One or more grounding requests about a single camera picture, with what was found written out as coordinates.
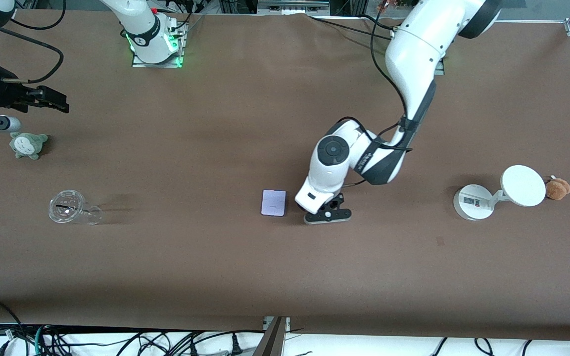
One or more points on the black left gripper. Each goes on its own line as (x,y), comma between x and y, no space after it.
(339,200)

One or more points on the white round desk lamp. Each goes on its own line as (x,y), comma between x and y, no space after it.
(522,185)

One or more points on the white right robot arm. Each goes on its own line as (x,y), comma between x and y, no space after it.
(146,29)

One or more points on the brown table cover sheet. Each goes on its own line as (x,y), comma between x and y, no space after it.
(166,148)

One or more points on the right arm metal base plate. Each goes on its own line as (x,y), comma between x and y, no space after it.
(166,65)

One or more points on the lavender card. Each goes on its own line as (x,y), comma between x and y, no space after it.
(272,202)

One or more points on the black power plug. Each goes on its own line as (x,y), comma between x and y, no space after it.
(236,346)

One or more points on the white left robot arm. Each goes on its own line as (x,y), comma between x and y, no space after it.
(413,44)

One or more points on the green grey plush toy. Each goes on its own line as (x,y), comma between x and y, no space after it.
(26,146)

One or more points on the aluminium post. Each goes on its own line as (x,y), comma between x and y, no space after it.
(272,341)

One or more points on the brown plush bear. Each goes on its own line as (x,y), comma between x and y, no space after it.
(557,189)

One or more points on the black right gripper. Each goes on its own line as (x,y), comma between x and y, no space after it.
(5,92)

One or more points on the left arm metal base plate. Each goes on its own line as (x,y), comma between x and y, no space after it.
(441,69)

